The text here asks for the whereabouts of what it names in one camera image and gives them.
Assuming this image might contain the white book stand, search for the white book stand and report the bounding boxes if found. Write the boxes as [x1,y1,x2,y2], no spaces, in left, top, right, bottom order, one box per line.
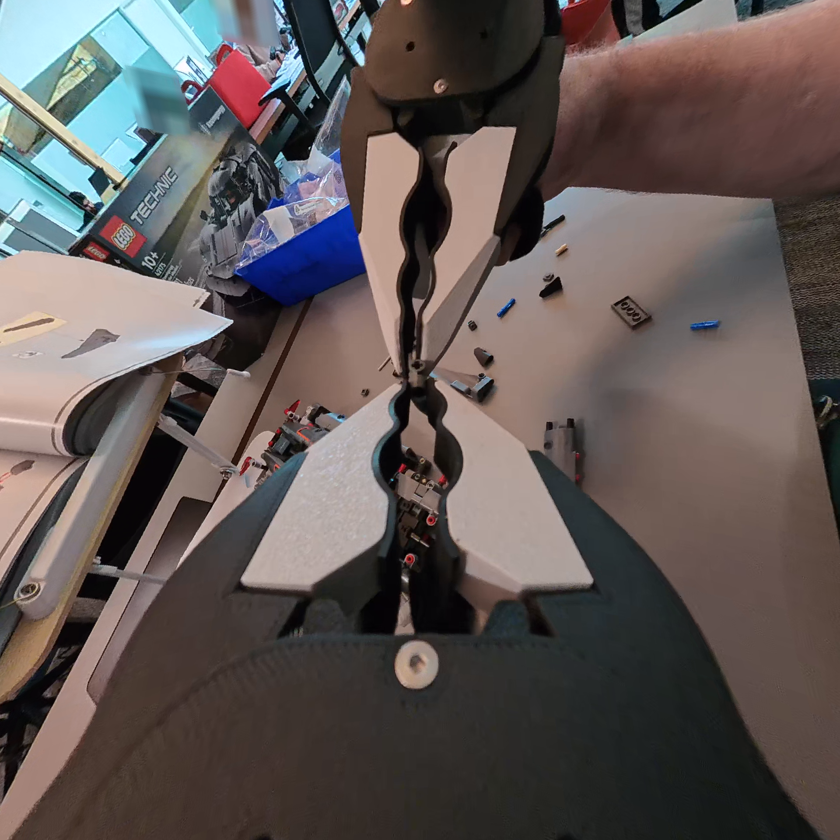
[0,354,290,706]

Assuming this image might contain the clear plastic parts bag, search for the clear plastic parts bag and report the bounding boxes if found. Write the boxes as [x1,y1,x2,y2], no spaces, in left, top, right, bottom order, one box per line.
[238,85,352,260]

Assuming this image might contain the open instruction booklet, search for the open instruction booklet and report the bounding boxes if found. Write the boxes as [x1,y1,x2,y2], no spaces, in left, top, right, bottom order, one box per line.
[0,251,234,572]

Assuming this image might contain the grey and orange lego car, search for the grey and orange lego car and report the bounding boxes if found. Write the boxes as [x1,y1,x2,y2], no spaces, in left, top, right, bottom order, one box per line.
[238,399,448,595]

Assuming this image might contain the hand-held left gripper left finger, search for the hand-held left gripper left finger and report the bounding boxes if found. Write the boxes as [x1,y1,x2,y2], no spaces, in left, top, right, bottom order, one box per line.
[240,382,412,599]

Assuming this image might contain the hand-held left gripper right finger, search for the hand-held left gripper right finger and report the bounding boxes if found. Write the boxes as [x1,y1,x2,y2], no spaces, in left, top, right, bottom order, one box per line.
[428,382,596,599]

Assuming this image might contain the red chair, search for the red chair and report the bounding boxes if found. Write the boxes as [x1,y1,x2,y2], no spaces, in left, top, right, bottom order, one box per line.
[209,42,274,130]

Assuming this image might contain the small lego pieces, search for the small lego pieces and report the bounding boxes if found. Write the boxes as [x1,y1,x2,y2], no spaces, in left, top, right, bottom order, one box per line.
[360,213,721,398]

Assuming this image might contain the short grey lego wedge assembly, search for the short grey lego wedge assembly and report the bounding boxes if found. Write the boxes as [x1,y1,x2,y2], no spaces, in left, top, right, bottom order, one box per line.
[430,367,495,403]

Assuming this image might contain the blue plastic bin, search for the blue plastic bin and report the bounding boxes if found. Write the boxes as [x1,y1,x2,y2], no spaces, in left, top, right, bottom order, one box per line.
[235,209,366,306]

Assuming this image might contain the person's right forearm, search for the person's right forearm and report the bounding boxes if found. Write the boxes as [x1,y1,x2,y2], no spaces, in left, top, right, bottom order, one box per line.
[543,29,840,199]

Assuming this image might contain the black lego set box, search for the black lego set box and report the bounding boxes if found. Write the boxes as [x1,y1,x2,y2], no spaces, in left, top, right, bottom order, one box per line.
[69,121,309,368]

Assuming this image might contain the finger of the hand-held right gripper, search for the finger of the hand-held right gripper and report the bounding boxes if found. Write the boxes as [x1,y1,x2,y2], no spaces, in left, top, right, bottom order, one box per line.
[420,126,518,382]
[360,130,426,380]

